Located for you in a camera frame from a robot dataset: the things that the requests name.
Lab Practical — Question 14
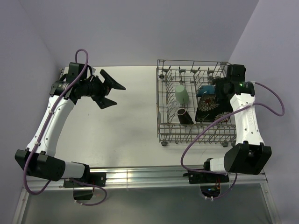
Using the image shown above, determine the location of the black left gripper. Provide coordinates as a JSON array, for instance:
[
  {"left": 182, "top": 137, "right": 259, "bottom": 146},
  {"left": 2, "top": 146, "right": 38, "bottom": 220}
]
[{"left": 80, "top": 70, "right": 125, "bottom": 109}]

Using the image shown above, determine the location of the blue bowl with tan interior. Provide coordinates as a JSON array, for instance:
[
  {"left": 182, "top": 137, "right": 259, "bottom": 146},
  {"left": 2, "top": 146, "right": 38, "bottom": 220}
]
[{"left": 196, "top": 85, "right": 215, "bottom": 97}]

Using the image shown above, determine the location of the black square floral plate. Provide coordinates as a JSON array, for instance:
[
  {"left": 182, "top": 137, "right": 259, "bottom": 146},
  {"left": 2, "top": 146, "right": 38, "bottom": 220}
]
[{"left": 195, "top": 95, "right": 233, "bottom": 123}]

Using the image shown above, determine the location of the light green cup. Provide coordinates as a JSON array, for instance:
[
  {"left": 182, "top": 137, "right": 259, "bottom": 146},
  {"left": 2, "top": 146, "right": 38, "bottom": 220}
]
[{"left": 175, "top": 85, "right": 189, "bottom": 105}]

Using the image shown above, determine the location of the dark brown mug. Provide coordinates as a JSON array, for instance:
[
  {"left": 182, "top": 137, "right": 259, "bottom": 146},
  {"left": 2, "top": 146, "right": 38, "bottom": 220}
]
[{"left": 177, "top": 108, "right": 194, "bottom": 126}]

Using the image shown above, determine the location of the clear drinking glass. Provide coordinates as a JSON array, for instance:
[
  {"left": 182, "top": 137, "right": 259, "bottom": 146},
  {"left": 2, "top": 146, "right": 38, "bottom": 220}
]
[{"left": 166, "top": 100, "right": 181, "bottom": 112}]

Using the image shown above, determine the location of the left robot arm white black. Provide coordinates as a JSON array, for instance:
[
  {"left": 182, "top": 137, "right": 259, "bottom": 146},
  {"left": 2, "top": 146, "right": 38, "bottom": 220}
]
[{"left": 15, "top": 63, "right": 125, "bottom": 186}]

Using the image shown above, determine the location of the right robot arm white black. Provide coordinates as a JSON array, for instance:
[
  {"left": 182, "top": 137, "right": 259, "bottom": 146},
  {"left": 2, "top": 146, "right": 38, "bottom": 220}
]
[{"left": 202, "top": 64, "right": 271, "bottom": 182}]

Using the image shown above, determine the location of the grey wire dish rack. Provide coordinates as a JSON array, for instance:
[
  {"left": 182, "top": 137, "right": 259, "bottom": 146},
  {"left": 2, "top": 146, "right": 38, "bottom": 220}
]
[{"left": 156, "top": 59, "right": 230, "bottom": 146}]

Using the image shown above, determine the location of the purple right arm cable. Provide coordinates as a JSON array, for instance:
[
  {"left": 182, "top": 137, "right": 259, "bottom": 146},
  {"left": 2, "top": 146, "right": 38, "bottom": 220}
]
[{"left": 181, "top": 81, "right": 285, "bottom": 200}]

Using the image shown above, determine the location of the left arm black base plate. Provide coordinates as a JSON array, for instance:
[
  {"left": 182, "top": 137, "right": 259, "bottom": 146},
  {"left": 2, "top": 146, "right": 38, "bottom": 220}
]
[{"left": 63, "top": 172, "right": 107, "bottom": 201}]

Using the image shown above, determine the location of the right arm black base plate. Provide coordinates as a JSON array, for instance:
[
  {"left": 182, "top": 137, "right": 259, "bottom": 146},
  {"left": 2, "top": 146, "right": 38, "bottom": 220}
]
[{"left": 183, "top": 171, "right": 229, "bottom": 198}]

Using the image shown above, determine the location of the aluminium rail frame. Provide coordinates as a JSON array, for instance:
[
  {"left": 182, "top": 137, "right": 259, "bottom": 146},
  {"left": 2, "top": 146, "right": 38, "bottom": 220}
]
[{"left": 11, "top": 67, "right": 281, "bottom": 224}]

